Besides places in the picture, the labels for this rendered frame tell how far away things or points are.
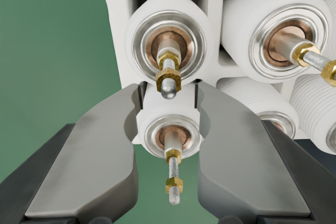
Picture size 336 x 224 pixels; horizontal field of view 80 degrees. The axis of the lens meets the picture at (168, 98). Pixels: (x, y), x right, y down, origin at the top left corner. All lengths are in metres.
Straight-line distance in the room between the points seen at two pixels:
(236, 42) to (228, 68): 0.08
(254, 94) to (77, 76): 0.41
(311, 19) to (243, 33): 0.06
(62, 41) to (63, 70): 0.07
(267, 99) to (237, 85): 0.05
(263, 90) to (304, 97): 0.08
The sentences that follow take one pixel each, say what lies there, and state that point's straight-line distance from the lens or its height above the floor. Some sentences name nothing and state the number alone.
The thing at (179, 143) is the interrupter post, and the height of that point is 0.27.
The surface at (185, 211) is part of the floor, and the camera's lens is 0.90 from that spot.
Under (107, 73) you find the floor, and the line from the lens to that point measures 0.52.
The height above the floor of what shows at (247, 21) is 0.25.
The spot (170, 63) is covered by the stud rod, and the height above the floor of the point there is 0.30.
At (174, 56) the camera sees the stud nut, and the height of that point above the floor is 0.29.
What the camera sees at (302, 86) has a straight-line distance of 0.37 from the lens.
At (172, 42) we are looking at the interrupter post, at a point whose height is 0.26.
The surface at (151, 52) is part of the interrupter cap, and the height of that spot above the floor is 0.25.
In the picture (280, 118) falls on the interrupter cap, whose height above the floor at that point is 0.25.
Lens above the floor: 0.45
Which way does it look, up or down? 60 degrees down
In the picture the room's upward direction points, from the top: 179 degrees counter-clockwise
